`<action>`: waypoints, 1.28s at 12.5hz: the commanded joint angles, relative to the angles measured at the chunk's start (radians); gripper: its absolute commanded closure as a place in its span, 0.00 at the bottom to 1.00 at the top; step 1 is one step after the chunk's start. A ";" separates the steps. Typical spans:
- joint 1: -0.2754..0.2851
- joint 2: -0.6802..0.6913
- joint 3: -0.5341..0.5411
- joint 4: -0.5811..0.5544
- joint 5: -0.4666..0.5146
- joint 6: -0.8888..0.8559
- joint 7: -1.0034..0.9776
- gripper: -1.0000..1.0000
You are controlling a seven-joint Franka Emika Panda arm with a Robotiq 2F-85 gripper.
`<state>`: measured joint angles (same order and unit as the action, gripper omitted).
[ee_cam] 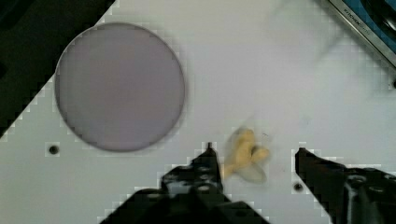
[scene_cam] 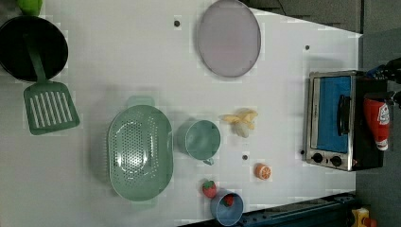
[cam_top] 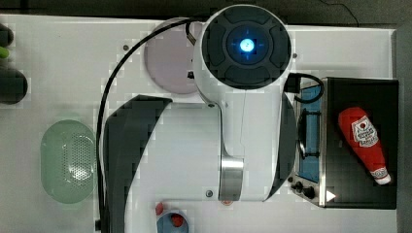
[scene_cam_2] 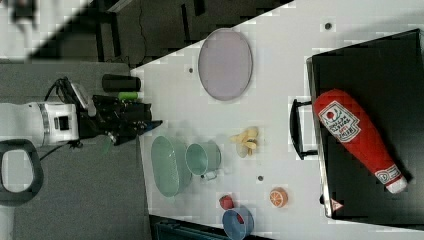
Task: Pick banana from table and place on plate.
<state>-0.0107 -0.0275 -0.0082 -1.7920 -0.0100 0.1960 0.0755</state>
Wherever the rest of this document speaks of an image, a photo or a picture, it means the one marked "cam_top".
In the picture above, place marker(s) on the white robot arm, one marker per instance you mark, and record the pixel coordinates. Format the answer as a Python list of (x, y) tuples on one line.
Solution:
[(236, 144)]

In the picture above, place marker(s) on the lilac round plate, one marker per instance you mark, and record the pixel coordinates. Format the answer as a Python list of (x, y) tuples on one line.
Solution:
[(168, 59)]

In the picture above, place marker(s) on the red plush strawberry on table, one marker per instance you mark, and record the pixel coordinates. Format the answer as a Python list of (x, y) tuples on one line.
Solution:
[(159, 209)]

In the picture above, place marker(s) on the red strawberry inside blue cup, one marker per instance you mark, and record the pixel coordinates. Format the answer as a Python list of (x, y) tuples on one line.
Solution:
[(177, 220)]

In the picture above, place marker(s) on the blue cup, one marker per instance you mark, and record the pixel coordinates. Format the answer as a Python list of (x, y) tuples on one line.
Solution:
[(164, 223)]

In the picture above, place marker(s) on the black toaster oven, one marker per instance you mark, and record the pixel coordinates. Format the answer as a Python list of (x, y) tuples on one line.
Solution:
[(346, 153)]

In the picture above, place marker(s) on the green perforated colander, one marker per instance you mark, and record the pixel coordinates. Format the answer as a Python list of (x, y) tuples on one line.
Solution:
[(68, 163)]

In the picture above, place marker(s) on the red plush ketchup bottle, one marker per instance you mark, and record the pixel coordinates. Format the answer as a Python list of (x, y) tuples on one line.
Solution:
[(362, 136)]

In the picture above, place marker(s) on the black frying pan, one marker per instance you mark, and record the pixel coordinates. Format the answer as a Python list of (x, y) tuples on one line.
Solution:
[(13, 84)]

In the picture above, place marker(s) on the bright green plush toy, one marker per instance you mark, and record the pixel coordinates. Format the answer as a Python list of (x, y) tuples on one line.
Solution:
[(4, 53)]

